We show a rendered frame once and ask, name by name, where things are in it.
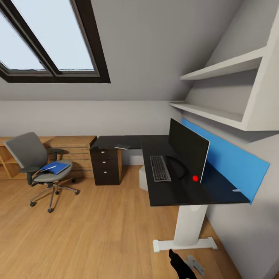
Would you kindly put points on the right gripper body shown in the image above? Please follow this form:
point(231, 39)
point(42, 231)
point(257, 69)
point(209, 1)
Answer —
point(179, 265)

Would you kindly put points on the folder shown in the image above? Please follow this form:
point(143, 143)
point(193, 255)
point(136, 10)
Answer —
point(54, 168)

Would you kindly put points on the keyboard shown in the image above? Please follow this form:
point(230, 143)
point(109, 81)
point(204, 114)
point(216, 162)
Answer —
point(160, 171)

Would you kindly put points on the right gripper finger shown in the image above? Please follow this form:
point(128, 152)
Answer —
point(171, 253)

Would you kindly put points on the monitor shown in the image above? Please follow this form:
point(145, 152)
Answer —
point(191, 148)

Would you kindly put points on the room divider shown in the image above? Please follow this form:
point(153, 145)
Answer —
point(243, 169)

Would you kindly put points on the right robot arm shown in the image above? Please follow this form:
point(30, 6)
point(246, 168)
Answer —
point(184, 268)

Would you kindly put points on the swivel chair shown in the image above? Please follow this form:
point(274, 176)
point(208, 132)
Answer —
point(31, 155)

